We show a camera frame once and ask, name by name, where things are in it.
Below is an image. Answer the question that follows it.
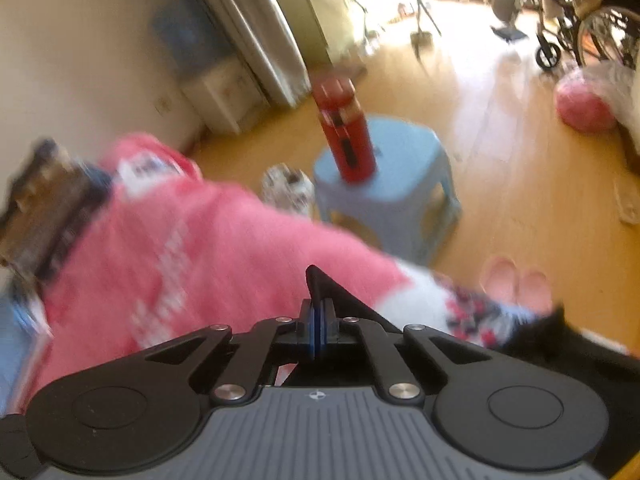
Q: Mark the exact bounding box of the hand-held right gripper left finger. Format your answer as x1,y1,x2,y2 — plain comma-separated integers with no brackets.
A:
146,300,321,407

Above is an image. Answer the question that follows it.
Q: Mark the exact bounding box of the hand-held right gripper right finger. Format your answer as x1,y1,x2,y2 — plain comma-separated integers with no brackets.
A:
322,300,493,405

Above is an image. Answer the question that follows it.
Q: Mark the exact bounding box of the black t-shirt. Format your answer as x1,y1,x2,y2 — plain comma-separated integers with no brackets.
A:
282,265,640,476

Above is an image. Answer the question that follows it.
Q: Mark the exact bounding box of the pink floral blanket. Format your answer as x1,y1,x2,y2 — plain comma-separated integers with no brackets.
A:
0,132,553,411

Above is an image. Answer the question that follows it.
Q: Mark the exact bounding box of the light blue plastic stool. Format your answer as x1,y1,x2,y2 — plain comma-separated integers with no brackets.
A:
312,116,462,266

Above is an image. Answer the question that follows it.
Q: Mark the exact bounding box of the pink slipper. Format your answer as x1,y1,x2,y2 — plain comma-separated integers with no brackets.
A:
517,269,553,313
480,256,521,306

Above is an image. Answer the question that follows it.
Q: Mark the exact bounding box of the red water bottle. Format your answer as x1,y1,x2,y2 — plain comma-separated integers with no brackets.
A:
312,72,377,185

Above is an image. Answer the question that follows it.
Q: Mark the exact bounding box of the water dispenser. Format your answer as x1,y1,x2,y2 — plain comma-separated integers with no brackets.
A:
152,0,266,135

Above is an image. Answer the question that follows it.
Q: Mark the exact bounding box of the beige curtain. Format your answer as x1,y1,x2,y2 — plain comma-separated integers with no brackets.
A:
167,0,312,108

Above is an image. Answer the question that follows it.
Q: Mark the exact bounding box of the plastic bag with pink cloth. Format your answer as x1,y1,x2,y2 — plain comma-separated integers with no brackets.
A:
555,62,640,133

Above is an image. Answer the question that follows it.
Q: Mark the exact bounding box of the wheelchair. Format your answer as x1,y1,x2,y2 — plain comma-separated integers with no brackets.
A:
490,0,640,73

